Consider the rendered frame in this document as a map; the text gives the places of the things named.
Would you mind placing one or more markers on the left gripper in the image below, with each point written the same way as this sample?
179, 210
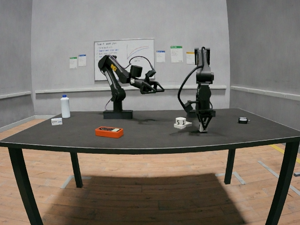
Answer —
203, 110

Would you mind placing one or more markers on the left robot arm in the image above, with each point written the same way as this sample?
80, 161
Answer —
203, 75

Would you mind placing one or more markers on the orange digital multimeter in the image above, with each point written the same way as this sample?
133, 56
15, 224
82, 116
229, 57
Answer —
109, 132

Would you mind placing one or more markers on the white number cube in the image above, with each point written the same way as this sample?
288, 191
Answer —
201, 128
180, 121

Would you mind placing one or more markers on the white bottle with blue cap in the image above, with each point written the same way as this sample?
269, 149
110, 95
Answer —
65, 107

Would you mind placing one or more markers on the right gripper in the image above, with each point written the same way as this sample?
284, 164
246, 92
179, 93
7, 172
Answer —
146, 86

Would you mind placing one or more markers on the small white cardboard box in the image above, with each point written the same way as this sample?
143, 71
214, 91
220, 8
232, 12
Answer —
56, 121

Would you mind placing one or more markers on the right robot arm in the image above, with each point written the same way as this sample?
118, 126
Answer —
108, 64

